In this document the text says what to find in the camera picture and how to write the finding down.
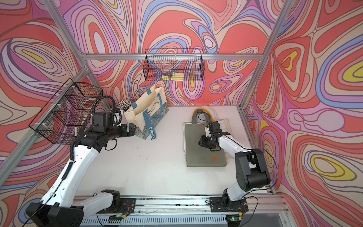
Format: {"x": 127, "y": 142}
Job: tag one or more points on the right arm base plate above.
{"x": 222, "y": 204}

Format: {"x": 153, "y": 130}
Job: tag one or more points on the black wire basket, left wall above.
{"x": 69, "y": 106}

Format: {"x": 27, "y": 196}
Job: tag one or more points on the black wire basket, wall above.
{"x": 69, "y": 106}
{"x": 159, "y": 63}

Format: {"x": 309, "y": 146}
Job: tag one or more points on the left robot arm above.
{"x": 57, "y": 207}

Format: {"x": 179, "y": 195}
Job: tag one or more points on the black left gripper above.
{"x": 131, "y": 130}

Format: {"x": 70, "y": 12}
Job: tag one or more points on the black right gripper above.
{"x": 203, "y": 143}

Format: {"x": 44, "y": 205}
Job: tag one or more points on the yellow sticky note pad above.
{"x": 176, "y": 76}

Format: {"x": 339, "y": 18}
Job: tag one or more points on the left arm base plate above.
{"x": 122, "y": 206}

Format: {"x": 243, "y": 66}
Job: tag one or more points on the cream bag with yellow handles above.
{"x": 218, "y": 119}

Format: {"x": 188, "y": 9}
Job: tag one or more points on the clear cup of pencils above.
{"x": 124, "y": 105}

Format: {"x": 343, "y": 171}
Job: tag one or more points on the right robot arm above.
{"x": 251, "y": 170}

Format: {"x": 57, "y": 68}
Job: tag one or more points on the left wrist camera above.
{"x": 103, "y": 121}

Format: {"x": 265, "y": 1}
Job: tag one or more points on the green canvas bag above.
{"x": 198, "y": 151}

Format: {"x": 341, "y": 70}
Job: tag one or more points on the black wire basket, back wall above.
{"x": 159, "y": 63}

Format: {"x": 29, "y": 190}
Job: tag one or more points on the cream bag with blue handles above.
{"x": 147, "y": 112}

